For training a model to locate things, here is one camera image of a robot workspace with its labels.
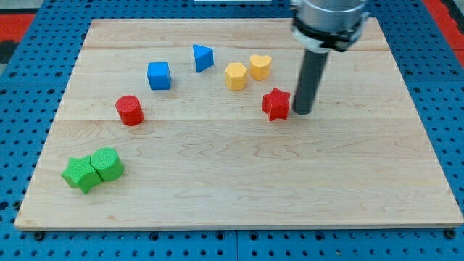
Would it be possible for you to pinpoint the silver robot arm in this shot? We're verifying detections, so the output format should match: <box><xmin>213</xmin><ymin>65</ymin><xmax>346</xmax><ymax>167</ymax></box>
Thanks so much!
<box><xmin>290</xmin><ymin>0</ymin><xmax>369</xmax><ymax>54</ymax></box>

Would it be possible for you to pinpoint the red star block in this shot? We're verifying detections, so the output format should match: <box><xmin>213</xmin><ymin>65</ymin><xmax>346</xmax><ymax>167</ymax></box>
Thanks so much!
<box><xmin>262</xmin><ymin>88</ymin><xmax>291</xmax><ymax>121</ymax></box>

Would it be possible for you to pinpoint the blue triangle block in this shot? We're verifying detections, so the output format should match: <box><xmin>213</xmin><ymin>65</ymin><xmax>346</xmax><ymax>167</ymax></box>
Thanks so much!
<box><xmin>192</xmin><ymin>44</ymin><xmax>215</xmax><ymax>73</ymax></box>

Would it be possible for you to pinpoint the green star block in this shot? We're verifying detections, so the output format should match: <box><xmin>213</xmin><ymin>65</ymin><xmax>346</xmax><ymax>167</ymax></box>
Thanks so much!
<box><xmin>61</xmin><ymin>155</ymin><xmax>103</xmax><ymax>194</ymax></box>

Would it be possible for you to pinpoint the yellow pentagon block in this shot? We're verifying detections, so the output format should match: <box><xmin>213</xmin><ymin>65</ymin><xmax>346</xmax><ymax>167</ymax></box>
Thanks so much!
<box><xmin>224</xmin><ymin>62</ymin><xmax>248</xmax><ymax>91</ymax></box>

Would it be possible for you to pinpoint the light wooden board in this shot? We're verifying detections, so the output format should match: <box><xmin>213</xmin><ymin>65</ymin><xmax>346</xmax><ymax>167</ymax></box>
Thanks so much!
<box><xmin>14</xmin><ymin>18</ymin><xmax>463</xmax><ymax>231</ymax></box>

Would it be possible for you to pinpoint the yellow heart block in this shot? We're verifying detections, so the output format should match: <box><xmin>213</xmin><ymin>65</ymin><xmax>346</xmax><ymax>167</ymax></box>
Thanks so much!
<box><xmin>249</xmin><ymin>54</ymin><xmax>273</xmax><ymax>81</ymax></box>

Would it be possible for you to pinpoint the blue cube block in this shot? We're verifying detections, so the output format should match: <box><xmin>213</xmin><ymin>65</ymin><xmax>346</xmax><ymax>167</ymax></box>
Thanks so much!
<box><xmin>147</xmin><ymin>62</ymin><xmax>171</xmax><ymax>91</ymax></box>

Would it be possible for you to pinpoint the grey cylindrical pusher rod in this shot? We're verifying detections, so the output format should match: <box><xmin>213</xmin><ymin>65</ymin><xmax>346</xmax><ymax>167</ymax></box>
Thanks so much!
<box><xmin>292</xmin><ymin>50</ymin><xmax>328</xmax><ymax>115</ymax></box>

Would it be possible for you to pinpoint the red cylinder block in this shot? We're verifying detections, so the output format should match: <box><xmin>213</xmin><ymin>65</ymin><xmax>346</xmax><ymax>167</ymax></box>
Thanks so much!
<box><xmin>115</xmin><ymin>95</ymin><xmax>144</xmax><ymax>126</ymax></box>

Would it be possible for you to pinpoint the green cylinder block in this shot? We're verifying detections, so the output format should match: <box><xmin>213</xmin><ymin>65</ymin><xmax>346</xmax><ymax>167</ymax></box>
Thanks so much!
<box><xmin>91</xmin><ymin>147</ymin><xmax>125</xmax><ymax>182</ymax></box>

